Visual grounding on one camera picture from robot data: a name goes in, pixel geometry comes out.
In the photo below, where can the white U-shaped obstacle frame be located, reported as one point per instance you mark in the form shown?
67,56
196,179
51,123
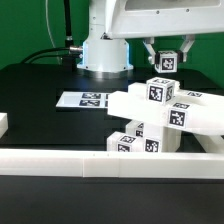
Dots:
28,162

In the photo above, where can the white tag sheet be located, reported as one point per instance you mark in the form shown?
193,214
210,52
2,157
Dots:
83,100

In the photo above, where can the white chair back part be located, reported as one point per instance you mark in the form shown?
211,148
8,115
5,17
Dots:
188,111

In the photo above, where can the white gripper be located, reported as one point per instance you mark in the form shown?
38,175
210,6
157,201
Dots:
155,18

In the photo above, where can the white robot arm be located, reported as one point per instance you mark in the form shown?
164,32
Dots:
103,55

